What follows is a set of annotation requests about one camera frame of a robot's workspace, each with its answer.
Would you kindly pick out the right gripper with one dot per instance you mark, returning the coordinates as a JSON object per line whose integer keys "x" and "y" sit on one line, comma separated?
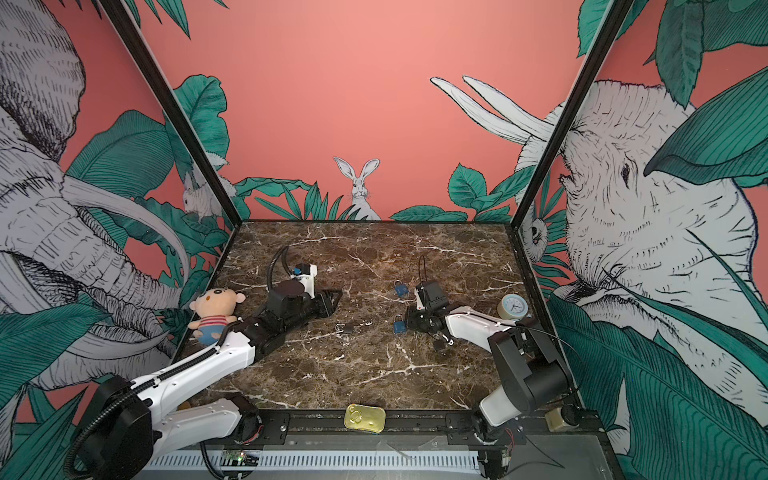
{"x": 412, "y": 322}

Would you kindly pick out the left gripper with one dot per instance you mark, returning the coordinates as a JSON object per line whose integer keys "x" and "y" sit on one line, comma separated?
{"x": 325, "y": 303}

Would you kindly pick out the black padlock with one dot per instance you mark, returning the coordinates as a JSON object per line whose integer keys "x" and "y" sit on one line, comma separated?
{"x": 441, "y": 342}

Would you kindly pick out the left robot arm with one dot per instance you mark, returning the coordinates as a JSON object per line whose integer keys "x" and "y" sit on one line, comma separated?
{"x": 129, "y": 423}

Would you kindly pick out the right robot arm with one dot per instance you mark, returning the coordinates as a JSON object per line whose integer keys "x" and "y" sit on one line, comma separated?
{"x": 531, "y": 368}

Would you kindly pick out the small round clock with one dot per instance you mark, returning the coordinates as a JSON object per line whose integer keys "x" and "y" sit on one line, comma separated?
{"x": 512, "y": 307}

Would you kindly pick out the plush doll toy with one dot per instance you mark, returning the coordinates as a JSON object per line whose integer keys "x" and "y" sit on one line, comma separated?
{"x": 214, "y": 310}

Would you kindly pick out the gold tin can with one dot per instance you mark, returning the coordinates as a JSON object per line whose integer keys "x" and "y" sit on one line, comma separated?
{"x": 364, "y": 418}

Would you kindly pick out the beige small block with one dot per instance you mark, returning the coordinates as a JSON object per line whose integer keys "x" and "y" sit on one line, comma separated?
{"x": 559, "y": 420}

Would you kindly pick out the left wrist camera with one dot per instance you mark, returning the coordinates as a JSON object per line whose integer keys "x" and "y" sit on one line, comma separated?
{"x": 306, "y": 273}

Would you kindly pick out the white perforated rail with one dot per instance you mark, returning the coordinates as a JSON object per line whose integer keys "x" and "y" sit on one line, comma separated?
{"x": 326, "y": 460}

